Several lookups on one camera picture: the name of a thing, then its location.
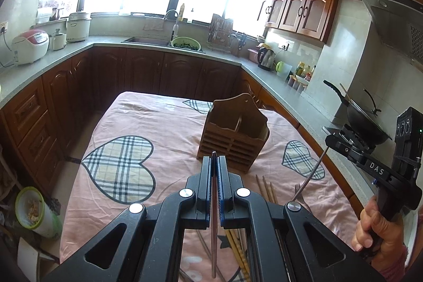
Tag bamboo chopstick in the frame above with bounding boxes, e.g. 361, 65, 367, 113
225, 230, 249, 281
230, 230, 251, 281

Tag wooden chopstick group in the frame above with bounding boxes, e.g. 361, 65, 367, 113
255, 175, 267, 200

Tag lower wooden kitchen cabinets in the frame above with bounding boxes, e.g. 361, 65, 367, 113
0, 46, 368, 216

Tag chrome kitchen faucet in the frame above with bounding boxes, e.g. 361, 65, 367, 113
163, 8, 180, 41

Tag person's right hand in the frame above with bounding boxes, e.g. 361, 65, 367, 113
351, 196, 404, 272

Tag right steel fork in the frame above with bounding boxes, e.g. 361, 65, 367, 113
293, 182, 314, 213

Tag black wok with lid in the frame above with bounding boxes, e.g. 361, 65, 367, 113
323, 80, 391, 146

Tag gas stove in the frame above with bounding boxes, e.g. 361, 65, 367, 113
322, 124, 376, 154

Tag pink tablecloth with plaid hearts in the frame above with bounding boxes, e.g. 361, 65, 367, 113
59, 92, 357, 261

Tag green rimmed trash bin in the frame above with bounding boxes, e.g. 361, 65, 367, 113
15, 187, 62, 239

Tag wooden utensil holder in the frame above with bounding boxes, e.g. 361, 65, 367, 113
197, 93, 270, 173

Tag condiment jars rack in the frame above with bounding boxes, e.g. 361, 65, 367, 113
287, 62, 315, 93

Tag range hood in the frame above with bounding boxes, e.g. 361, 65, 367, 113
362, 0, 423, 70

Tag steel electric kettle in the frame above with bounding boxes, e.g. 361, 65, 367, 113
258, 47, 275, 71

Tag green colander bowl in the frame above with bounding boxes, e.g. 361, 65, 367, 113
171, 36, 201, 52

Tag dish drying rack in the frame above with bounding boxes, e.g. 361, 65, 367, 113
207, 13, 247, 57

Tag white electric cooker pot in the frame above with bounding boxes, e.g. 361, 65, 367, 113
67, 11, 91, 43

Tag white red rice cooker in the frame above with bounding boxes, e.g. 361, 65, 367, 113
11, 29, 49, 65

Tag wall power outlet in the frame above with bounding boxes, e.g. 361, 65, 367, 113
0, 21, 9, 34

